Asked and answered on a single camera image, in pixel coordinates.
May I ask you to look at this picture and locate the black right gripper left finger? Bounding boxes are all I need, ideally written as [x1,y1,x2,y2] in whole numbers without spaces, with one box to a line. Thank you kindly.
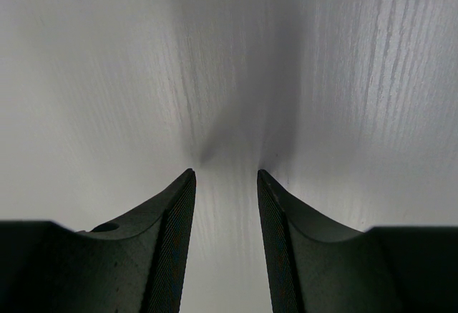
[1,169,196,312]

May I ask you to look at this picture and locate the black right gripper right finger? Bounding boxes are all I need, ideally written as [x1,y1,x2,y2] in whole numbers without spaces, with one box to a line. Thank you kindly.
[257,170,457,312]

